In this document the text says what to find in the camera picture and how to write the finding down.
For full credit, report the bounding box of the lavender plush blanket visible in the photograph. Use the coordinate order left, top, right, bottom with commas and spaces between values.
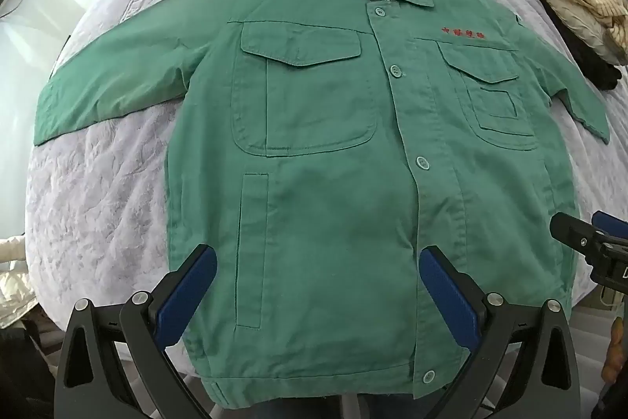
24, 0, 628, 341

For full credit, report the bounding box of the green work jacket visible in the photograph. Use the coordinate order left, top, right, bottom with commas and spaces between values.
33, 0, 612, 400

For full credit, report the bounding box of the white knit garment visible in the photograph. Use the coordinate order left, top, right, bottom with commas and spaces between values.
537, 0, 620, 66

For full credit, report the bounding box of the cream white cloth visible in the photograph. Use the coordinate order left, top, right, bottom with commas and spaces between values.
0, 234, 41, 330

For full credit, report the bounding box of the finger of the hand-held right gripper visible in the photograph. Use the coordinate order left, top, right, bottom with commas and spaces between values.
591, 210, 628, 239
549, 212, 606, 255

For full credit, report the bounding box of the black garment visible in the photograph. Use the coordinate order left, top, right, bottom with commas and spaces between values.
520, 0, 625, 91

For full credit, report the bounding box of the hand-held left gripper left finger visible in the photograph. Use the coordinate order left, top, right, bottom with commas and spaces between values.
54, 244, 217, 419

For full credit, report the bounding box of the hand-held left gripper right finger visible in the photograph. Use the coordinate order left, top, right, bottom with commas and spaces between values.
419, 245, 582, 419

